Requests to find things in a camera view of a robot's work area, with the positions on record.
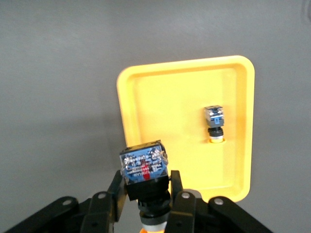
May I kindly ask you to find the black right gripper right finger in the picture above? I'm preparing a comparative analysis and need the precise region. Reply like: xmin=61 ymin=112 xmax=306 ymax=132
xmin=165 ymin=169 xmax=203 ymax=233

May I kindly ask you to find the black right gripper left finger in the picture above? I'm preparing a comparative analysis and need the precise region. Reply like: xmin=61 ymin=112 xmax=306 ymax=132
xmin=81 ymin=169 xmax=129 ymax=233

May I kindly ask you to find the yellow round push button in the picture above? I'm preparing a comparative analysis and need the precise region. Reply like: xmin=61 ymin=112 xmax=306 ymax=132
xmin=119 ymin=139 xmax=171 ymax=233
xmin=203 ymin=104 xmax=227 ymax=145

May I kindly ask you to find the yellow plastic tray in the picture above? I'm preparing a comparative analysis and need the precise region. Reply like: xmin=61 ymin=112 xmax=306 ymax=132
xmin=117 ymin=55 xmax=256 ymax=203

